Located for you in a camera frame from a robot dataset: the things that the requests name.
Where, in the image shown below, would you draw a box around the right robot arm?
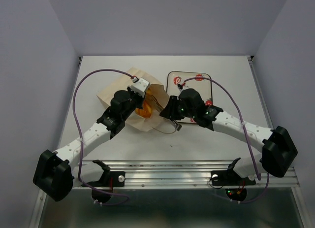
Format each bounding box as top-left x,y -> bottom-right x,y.
160,89 -> 298,184

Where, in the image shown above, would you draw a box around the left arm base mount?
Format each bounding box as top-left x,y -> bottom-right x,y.
88,160 -> 129,206

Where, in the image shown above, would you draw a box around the beige paper bag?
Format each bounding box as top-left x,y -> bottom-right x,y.
96,67 -> 170,137

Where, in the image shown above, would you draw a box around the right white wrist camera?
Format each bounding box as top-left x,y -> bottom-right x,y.
177,82 -> 189,92

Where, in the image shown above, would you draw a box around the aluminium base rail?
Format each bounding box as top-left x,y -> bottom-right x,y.
76,160 -> 301,189

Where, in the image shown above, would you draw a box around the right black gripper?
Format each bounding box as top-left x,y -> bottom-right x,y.
159,95 -> 196,120

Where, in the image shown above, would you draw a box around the strawberry print tray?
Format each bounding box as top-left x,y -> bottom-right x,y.
166,70 -> 213,125

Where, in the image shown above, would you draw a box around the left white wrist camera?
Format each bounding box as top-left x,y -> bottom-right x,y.
130,78 -> 150,98

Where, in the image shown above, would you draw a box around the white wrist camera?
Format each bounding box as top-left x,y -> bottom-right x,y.
177,82 -> 189,92
130,78 -> 150,98

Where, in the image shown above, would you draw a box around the fake orange bread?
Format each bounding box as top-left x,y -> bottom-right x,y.
135,101 -> 153,119

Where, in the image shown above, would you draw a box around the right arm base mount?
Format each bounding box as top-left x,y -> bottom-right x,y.
208,170 -> 256,202

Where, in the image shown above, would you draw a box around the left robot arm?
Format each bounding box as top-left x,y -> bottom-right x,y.
33,84 -> 149,201

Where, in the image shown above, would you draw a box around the metal tongs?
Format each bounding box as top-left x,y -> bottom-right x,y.
146,96 -> 184,131

